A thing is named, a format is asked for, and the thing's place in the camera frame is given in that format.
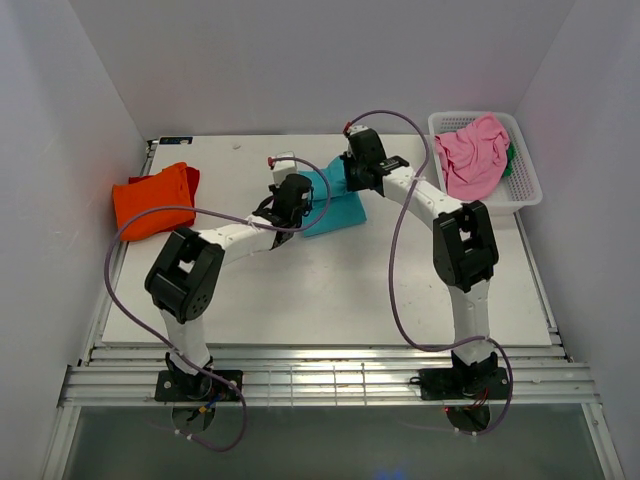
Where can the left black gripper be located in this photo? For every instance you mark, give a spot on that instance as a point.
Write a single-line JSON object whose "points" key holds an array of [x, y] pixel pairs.
{"points": [[274, 188]]}

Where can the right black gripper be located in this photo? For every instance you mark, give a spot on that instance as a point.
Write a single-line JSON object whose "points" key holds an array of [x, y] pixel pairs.
{"points": [[352, 186]]}

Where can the turquoise t shirt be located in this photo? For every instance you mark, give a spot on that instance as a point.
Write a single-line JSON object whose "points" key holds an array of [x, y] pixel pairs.
{"points": [[343, 209]]}

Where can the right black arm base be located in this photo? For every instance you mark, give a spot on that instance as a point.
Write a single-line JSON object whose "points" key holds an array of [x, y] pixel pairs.
{"points": [[446, 384]]}

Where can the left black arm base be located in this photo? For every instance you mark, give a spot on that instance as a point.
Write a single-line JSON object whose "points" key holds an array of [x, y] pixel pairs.
{"points": [[172, 387]]}

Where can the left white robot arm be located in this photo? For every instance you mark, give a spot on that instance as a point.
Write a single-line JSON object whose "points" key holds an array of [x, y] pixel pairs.
{"points": [[182, 279]]}

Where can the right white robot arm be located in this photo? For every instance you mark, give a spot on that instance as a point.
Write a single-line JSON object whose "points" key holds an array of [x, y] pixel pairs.
{"points": [[464, 253]]}

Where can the folded red t shirt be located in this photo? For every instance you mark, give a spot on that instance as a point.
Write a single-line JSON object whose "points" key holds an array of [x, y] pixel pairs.
{"points": [[192, 178]]}

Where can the pink t shirt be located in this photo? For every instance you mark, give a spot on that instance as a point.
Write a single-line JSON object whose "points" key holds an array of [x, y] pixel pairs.
{"points": [[474, 158]]}

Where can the folded orange t shirt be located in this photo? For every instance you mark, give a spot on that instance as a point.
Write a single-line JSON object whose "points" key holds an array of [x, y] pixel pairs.
{"points": [[166, 188]]}

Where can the blue table label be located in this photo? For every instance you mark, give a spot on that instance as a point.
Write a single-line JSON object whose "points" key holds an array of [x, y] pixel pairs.
{"points": [[176, 140]]}

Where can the green t shirt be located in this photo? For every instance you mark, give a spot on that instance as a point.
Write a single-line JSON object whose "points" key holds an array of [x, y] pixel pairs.
{"points": [[510, 154]]}

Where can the white plastic basket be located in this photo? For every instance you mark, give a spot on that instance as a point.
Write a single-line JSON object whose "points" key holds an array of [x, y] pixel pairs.
{"points": [[521, 188]]}

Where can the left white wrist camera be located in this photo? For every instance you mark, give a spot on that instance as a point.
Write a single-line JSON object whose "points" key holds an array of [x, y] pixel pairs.
{"points": [[282, 165]]}

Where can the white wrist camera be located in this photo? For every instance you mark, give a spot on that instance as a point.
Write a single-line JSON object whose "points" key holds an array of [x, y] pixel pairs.
{"points": [[282, 165], [353, 129]]}

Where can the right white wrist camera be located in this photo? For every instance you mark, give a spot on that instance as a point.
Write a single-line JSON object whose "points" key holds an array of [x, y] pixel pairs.
{"points": [[353, 129]]}

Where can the aluminium front rail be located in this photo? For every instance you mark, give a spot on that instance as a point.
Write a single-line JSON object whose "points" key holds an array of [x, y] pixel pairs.
{"points": [[290, 377]]}

